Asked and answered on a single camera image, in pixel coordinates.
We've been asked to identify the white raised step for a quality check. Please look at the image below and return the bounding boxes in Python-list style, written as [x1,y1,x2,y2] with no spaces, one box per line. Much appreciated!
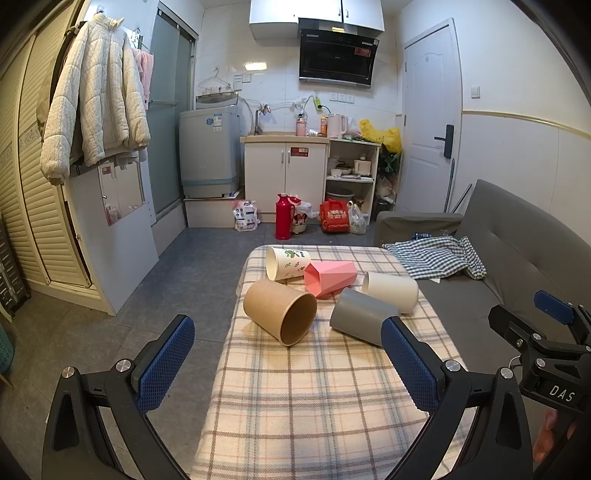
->
[183,187,246,228]

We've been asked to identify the red shopping bag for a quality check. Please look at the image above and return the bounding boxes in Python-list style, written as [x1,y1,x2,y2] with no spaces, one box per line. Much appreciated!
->
[320,198,353,234]

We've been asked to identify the metal faucet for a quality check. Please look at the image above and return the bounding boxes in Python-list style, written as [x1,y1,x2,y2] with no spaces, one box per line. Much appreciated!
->
[254,103,273,136]

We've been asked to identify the wire clothes hanger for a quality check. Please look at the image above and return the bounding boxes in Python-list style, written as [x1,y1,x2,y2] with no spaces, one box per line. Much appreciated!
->
[197,65,232,93]

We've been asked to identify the grey cup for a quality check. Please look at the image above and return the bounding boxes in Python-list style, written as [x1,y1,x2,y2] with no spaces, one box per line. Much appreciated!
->
[329,288,402,347]

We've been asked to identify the dark crate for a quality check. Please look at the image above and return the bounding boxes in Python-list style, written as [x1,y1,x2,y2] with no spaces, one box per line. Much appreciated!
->
[0,220,31,317]

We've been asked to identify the blue checked cloth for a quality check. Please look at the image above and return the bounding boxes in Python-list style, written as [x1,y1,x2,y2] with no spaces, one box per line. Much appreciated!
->
[382,235,488,281]

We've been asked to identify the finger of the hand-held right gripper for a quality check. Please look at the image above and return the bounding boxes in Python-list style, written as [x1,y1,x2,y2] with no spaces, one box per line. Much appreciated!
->
[533,290,591,347]
[488,305,548,358]

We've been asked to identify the black range hood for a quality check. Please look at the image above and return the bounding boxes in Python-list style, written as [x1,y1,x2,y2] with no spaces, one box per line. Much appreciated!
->
[298,17,380,89]

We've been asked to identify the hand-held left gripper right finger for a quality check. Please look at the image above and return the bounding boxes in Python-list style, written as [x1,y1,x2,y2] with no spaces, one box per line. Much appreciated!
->
[379,315,536,480]

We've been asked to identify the mop poles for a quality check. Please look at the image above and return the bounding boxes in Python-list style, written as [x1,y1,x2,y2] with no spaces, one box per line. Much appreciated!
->
[442,157,474,213]

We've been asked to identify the white quilted jacket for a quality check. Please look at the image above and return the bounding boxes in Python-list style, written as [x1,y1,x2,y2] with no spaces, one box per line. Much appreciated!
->
[39,13,151,186]

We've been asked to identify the cream cup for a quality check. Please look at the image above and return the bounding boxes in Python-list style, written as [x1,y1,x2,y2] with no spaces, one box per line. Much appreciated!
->
[361,271,419,315]

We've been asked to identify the white sink cabinet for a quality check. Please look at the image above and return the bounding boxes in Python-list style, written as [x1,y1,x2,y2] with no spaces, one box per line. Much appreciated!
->
[239,133,331,216]

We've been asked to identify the wall mirror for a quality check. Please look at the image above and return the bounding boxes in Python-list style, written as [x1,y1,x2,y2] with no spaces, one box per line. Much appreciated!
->
[97,159,147,227]

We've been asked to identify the person's right hand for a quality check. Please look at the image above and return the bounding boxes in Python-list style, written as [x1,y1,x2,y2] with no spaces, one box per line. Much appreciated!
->
[532,408,578,465]

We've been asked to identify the white electric kettle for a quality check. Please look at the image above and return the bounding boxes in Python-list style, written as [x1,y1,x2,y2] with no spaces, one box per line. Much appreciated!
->
[326,113,350,140]

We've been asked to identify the plaid tablecloth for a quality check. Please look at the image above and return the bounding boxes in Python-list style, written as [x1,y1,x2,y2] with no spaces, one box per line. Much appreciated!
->
[190,244,477,480]

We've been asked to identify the yellow plastic bag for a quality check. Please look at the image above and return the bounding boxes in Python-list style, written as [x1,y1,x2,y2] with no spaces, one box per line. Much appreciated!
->
[359,119,402,153]

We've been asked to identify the white open shelf unit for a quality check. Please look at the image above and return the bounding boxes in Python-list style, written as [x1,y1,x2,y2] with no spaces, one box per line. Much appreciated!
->
[324,138,382,217]

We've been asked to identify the pink hanging cloth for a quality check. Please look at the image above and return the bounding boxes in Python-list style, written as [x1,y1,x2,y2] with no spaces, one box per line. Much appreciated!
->
[137,50,154,110]

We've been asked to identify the cartoon mouse print bag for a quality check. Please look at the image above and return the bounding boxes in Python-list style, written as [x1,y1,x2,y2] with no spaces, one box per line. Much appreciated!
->
[292,201,320,235]

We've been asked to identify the grey washing machine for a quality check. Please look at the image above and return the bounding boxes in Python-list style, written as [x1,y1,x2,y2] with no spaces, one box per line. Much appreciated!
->
[178,95,241,199]

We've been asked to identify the frosted glass sliding door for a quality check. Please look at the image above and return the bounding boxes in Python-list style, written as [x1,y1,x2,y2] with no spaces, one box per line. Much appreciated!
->
[146,6,197,223]

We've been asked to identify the white door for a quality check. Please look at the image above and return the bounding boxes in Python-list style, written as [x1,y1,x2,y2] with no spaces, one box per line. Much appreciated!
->
[399,18,463,213]

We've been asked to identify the green plant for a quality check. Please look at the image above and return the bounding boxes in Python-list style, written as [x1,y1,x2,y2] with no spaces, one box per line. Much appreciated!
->
[376,150,402,186]

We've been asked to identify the white cup with green print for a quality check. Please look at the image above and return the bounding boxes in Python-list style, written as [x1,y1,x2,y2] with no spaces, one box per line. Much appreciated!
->
[265,246,314,282]

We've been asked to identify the white plastic bag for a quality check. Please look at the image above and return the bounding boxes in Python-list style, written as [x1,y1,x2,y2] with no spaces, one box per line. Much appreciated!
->
[348,202,369,234]

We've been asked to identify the white louvered wardrobe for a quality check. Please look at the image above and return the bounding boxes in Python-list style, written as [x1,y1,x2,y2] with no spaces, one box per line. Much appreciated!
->
[0,0,117,317]

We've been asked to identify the grey sofa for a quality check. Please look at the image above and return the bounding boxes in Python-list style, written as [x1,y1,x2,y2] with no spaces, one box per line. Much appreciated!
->
[373,179,591,480]

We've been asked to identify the white refill pack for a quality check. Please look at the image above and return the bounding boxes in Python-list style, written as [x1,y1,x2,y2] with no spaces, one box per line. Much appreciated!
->
[232,199,260,232]

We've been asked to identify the white wall cabinet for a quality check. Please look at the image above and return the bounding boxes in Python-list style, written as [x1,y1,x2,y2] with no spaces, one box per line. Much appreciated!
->
[249,0,386,41]

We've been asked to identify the pink faceted cup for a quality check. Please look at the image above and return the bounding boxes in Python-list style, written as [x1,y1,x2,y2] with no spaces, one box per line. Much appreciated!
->
[303,261,358,298]

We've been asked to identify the red thermos flask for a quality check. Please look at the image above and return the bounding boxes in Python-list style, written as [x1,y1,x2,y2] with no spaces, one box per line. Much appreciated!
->
[275,193,297,240]

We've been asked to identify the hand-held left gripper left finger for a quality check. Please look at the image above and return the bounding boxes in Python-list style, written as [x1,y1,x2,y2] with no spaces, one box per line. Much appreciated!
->
[41,314,197,480]

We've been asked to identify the brown paper cup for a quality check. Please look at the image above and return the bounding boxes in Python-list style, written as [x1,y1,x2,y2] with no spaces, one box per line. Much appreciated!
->
[243,278,318,348]

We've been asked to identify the black door lock handle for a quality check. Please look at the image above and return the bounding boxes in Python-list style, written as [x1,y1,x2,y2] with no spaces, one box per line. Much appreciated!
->
[434,124,456,160]

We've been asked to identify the teal basket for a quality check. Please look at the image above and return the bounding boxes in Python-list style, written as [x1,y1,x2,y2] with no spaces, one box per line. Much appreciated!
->
[0,320,16,376]

